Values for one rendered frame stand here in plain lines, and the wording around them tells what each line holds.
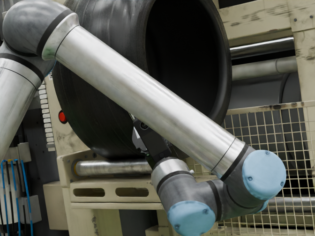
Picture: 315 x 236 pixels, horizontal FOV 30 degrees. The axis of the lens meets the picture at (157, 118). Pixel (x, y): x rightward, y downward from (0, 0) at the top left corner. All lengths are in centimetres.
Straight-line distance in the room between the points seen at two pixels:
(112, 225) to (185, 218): 76
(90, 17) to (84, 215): 68
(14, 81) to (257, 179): 54
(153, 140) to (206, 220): 23
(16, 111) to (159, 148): 33
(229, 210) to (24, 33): 56
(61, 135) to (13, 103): 67
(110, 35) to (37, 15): 34
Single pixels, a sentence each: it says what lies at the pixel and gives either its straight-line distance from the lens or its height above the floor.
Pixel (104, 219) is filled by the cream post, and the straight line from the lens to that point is 193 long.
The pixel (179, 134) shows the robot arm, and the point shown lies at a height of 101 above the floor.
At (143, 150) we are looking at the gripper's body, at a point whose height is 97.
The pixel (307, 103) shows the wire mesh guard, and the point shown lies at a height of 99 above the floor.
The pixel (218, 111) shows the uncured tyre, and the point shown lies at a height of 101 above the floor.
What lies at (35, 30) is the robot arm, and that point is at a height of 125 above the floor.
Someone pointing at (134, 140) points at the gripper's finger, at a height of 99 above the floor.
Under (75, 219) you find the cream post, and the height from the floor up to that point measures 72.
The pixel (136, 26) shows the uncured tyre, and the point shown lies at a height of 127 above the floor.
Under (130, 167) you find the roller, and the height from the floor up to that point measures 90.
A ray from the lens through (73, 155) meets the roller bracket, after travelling 180.
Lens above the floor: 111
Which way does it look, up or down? 3 degrees down
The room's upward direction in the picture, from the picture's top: 8 degrees counter-clockwise
